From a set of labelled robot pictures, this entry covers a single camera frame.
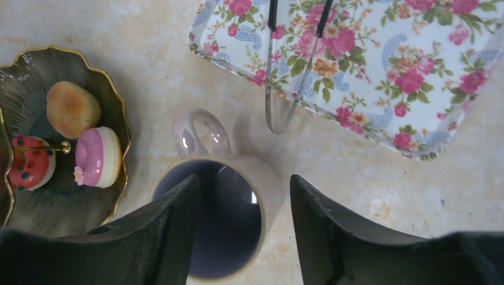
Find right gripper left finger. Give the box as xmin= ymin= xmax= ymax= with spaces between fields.
xmin=1 ymin=175 xmax=200 ymax=284

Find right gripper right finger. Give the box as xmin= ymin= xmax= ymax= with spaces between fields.
xmin=290 ymin=175 xmax=503 ymax=284

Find pink frosted donut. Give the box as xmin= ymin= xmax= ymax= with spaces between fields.
xmin=74 ymin=126 xmax=122 ymax=188

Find red fruit tart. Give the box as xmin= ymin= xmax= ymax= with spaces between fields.
xmin=9 ymin=150 xmax=56 ymax=191

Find round orange bun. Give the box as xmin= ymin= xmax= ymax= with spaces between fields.
xmin=46 ymin=81 xmax=102 ymax=139

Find black handled steel tongs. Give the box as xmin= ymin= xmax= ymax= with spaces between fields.
xmin=264 ymin=1 xmax=337 ymax=134

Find floral serving tray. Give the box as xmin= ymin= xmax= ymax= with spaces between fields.
xmin=188 ymin=1 xmax=503 ymax=160

